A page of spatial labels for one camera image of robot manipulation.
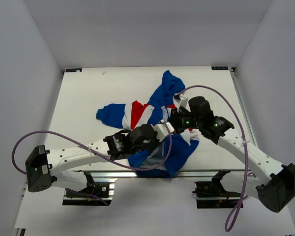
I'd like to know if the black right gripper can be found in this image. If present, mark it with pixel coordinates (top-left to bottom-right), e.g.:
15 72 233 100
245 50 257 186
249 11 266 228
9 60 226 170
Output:
168 107 202 135

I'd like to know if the blue white red jacket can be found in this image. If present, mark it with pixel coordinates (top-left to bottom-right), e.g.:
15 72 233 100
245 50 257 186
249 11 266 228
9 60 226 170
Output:
96 70 200 178

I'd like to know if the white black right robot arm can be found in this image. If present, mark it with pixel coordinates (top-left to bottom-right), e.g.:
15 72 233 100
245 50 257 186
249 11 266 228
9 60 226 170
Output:
170 94 295 213

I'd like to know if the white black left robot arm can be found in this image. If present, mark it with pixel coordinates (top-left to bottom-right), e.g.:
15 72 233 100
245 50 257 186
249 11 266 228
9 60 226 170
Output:
25 124 168 196

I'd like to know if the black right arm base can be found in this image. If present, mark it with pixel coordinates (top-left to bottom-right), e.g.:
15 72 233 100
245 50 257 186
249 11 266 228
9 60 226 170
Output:
192 170 240 209

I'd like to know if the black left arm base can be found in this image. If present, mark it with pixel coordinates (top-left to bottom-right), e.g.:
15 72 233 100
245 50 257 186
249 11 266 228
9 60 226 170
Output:
62 172 113 207

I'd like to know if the blue right corner label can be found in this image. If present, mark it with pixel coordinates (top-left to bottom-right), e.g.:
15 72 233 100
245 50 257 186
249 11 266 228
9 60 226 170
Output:
211 66 229 71

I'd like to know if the blue corner label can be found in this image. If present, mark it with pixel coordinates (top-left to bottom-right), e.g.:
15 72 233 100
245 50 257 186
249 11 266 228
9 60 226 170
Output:
211 66 229 71
65 68 82 73

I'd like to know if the blue left corner label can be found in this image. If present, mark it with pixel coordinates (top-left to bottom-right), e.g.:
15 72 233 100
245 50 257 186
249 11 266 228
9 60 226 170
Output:
65 68 82 73

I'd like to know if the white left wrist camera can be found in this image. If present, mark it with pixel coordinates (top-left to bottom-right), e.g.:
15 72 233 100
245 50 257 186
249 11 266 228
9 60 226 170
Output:
152 120 175 142

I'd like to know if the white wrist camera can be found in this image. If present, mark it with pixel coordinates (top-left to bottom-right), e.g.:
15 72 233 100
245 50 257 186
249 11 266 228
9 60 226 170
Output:
173 94 188 112
152 120 175 142

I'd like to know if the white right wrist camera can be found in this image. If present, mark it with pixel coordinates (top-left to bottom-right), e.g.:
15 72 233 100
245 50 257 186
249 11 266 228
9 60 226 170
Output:
173 94 188 112

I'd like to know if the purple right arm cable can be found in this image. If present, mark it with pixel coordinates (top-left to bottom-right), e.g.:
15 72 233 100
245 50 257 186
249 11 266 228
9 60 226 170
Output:
174 85 258 232

